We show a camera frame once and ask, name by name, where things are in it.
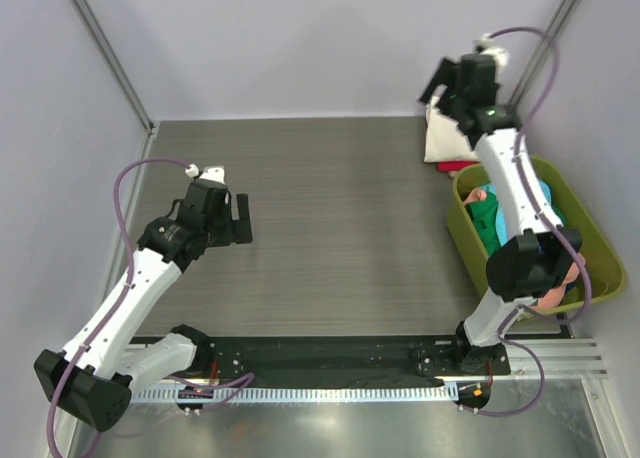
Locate aluminium frame post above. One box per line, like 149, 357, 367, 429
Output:
69, 0, 154, 135
510, 0, 582, 106

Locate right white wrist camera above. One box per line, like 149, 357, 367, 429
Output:
474, 33, 510, 73

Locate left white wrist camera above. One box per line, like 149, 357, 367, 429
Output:
184, 164, 226, 184

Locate olive green plastic basket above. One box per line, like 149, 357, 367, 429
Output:
446, 156, 627, 305

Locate left aluminium frame post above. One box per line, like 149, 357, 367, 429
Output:
69, 0, 154, 135

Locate pink t shirt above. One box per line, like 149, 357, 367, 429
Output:
463, 185, 580, 312

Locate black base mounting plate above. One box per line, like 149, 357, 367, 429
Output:
134, 333, 512, 382

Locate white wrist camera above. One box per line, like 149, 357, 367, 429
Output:
184, 164, 226, 184
474, 33, 510, 73

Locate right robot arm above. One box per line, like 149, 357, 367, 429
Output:
419, 52, 582, 374

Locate white slotted cable duct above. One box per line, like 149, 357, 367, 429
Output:
132, 383, 458, 405

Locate cream white t shirt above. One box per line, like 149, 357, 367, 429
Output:
424, 96, 479, 163

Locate light blue t shirt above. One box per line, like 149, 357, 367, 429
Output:
482, 180, 566, 254

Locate folded red t shirt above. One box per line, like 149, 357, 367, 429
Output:
436, 160, 477, 174

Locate right aluminium frame post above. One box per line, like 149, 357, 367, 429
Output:
510, 0, 582, 106

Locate green t shirt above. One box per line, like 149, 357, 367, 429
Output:
465, 194, 501, 256

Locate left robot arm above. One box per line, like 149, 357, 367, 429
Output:
34, 167, 253, 432

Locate aluminium rail profile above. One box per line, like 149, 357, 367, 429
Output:
124, 341, 609, 379

